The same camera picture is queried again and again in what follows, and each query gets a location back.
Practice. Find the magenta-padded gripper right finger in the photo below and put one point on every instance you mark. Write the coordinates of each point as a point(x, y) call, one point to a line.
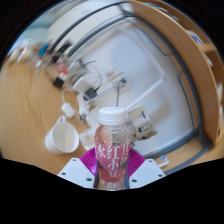
point(146, 173)

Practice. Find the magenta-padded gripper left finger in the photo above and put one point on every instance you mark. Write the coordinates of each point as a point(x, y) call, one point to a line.
point(76, 173)

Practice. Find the clear drink bottle pink label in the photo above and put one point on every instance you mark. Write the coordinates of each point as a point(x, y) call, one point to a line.
point(111, 156)

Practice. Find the white tissue pack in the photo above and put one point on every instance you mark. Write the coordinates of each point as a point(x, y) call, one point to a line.
point(87, 136)

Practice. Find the white mug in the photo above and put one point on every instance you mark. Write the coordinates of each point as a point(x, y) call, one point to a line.
point(60, 138)

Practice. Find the brown tree creature figurine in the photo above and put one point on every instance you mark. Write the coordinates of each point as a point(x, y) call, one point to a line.
point(145, 131)

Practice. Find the small white rounded device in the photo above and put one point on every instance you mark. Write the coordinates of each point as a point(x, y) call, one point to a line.
point(68, 110)

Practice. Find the black charger plug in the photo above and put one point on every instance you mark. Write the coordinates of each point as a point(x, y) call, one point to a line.
point(90, 93)

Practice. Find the white desk lamp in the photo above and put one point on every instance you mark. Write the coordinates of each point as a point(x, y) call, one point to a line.
point(148, 91)

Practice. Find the white power adapter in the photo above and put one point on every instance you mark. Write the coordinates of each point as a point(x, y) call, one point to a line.
point(82, 85)

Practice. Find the small black block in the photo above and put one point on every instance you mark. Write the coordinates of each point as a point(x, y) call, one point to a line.
point(58, 83)

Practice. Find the white wall-mounted box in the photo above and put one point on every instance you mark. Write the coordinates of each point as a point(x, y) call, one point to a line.
point(137, 116)

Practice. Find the grey metal desk frame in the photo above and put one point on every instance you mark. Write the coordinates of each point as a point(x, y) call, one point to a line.
point(190, 110)

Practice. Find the white wall socket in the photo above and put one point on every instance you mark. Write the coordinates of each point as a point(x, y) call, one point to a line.
point(115, 71)

